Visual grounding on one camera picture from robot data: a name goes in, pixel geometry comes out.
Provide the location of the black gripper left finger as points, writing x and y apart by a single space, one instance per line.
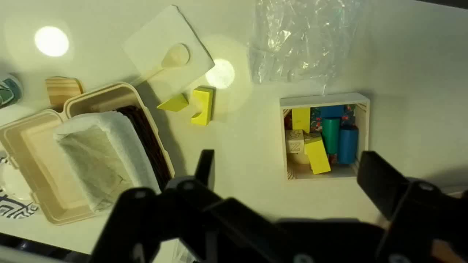
161 219

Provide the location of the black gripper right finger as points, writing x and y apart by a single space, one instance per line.
419 219

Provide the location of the blue cylinder block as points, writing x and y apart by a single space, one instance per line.
348 144

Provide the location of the white-rimmed wooden block box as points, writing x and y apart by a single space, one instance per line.
365 131

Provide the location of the yellow triangle block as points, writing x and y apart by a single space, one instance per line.
174 102

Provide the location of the green cylinder block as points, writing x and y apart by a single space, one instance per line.
331 136

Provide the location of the yellow arch block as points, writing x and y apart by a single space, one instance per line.
204 103

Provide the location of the blue rectangular block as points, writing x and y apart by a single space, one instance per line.
331 111

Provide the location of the white letter cube block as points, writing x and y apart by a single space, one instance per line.
296 140

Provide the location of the dark brown inner tray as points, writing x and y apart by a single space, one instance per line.
148 136

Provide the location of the black-white patterned plate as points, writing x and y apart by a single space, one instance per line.
12 198

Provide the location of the small flat wooden piece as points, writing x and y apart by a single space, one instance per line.
62 90

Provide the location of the wooden spoon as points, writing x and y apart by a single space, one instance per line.
176 55

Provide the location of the patterned paper cup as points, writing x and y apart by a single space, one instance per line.
9 90

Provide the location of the clear plastic bag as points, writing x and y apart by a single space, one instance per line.
302 38

